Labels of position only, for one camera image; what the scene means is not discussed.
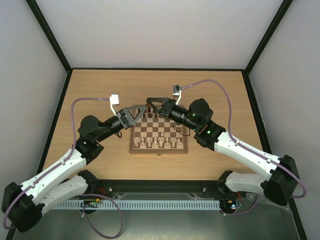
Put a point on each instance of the light blue cable duct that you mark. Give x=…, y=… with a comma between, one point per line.
x=211, y=205

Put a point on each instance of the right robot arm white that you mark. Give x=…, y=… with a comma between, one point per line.
x=275, y=177

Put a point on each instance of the black frame post right rear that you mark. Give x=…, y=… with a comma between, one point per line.
x=276, y=20

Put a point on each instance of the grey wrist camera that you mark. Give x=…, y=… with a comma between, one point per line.
x=114, y=101
x=177, y=93

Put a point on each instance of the black frame post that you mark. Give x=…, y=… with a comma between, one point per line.
x=39, y=16
x=276, y=20

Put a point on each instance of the wooden chess board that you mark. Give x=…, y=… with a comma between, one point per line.
x=158, y=136

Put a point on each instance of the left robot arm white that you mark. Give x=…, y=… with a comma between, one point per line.
x=25, y=204

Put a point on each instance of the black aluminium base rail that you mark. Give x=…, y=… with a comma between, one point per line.
x=203, y=188

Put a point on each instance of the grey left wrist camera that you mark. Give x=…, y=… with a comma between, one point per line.
x=114, y=101

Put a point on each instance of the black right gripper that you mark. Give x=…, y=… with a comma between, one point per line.
x=166, y=108

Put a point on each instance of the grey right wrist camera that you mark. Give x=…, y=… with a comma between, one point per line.
x=177, y=93

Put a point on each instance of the black frame post left rear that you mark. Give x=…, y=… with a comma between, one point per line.
x=39, y=16

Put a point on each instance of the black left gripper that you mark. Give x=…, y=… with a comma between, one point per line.
x=125, y=119

